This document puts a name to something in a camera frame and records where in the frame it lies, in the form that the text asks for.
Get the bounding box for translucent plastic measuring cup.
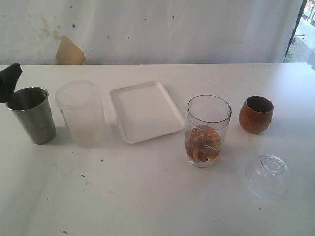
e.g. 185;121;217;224
55;81;105;148

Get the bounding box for clear plastic shaker body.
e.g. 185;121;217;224
185;94;232;168

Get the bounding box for brown wooden cup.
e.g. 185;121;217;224
239;96;274;134

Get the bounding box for stainless steel cup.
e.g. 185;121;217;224
6;87;56;145

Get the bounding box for clear dome shaker lid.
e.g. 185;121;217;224
245;154;291;200

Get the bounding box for gold candies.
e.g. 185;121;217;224
185;125;222;164

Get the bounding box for white rectangular tray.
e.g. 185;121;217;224
110;81;185;144

